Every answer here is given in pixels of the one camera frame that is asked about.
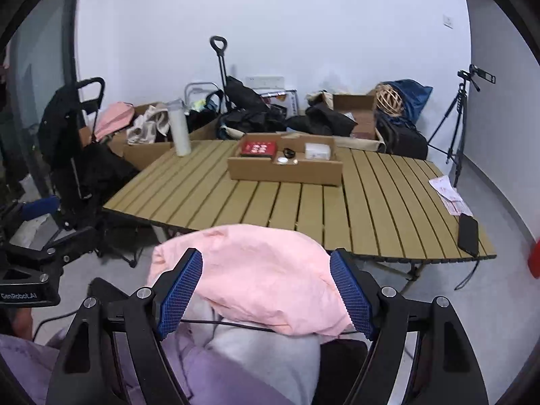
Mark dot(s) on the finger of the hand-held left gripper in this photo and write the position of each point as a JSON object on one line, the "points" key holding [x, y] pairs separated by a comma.
{"points": [[76, 240], [40, 207]]}

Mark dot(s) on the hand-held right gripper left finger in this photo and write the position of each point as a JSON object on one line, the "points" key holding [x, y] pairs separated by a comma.
{"points": [[179, 293]]}

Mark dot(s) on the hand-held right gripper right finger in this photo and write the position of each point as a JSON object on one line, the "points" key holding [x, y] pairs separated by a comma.
{"points": [[352, 293]]}

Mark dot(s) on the shallow cardboard box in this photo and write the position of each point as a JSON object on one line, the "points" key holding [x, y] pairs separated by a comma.
{"points": [[287, 175]]}

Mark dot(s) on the translucent white package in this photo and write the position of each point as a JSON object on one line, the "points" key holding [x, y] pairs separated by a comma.
{"points": [[318, 151]]}

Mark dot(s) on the red printed box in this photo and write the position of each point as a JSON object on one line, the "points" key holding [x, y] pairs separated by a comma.
{"points": [[257, 148]]}

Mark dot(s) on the black chair seat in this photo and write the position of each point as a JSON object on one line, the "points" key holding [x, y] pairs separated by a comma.
{"points": [[344, 367]]}

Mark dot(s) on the black stroller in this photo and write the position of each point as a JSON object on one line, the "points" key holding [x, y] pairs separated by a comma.
{"points": [[63, 135]]}

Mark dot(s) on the large pink cloth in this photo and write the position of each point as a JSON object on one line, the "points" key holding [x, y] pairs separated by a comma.
{"points": [[261, 270]]}

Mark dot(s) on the large cardboard box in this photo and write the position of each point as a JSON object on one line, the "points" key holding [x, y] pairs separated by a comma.
{"points": [[143, 154]]}

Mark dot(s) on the small pink cloth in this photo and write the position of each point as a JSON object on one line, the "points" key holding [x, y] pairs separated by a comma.
{"points": [[114, 118]]}

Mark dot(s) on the black smartphone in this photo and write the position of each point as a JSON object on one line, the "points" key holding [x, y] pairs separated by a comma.
{"points": [[468, 234]]}

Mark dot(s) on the beige white clothes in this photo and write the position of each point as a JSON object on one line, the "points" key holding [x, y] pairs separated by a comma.
{"points": [[147, 128]]}

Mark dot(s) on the glass sliding door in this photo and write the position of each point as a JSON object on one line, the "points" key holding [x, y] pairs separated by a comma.
{"points": [[38, 71]]}

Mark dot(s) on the printed paper sheet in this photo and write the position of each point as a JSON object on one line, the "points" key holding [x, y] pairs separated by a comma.
{"points": [[449, 194]]}

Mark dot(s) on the white speech bubble sticker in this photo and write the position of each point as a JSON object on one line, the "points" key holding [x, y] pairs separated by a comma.
{"points": [[282, 160]]}

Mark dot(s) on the tall white bottle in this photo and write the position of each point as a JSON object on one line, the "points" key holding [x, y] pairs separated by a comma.
{"points": [[180, 130]]}

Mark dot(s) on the black hair scrunchie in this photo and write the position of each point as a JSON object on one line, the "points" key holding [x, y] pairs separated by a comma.
{"points": [[285, 152]]}

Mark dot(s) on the black bag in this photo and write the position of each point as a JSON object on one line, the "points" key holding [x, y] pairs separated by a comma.
{"points": [[400, 139]]}

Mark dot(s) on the black cloth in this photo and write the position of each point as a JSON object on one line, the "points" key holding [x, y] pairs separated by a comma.
{"points": [[202, 120]]}

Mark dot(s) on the black clothes pile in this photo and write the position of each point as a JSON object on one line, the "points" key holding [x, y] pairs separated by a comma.
{"points": [[322, 120], [249, 112]]}

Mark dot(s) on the open cardboard box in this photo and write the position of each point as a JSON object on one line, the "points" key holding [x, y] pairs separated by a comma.
{"points": [[358, 109]]}

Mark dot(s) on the yellow green cloth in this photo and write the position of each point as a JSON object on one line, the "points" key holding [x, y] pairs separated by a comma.
{"points": [[198, 103]]}

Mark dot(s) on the red object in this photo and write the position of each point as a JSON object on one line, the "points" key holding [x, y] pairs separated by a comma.
{"points": [[535, 259]]}

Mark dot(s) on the black tripod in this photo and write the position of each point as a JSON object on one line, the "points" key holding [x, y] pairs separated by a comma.
{"points": [[457, 135]]}

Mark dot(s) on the white folding chair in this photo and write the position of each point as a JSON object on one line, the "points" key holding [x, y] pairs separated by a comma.
{"points": [[196, 88]]}

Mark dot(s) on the woven rattan ball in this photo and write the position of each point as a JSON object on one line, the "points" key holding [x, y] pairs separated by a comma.
{"points": [[389, 100]]}

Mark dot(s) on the printed appliance box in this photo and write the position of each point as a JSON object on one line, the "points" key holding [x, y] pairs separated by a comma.
{"points": [[291, 101]]}

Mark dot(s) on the blue bag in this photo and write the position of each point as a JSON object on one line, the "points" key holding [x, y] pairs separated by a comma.
{"points": [[415, 93]]}

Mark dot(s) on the white wall socket strip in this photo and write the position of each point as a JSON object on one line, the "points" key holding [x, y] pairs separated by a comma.
{"points": [[265, 82]]}

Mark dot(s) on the white light switch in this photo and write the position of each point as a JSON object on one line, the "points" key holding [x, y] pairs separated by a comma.
{"points": [[448, 21]]}

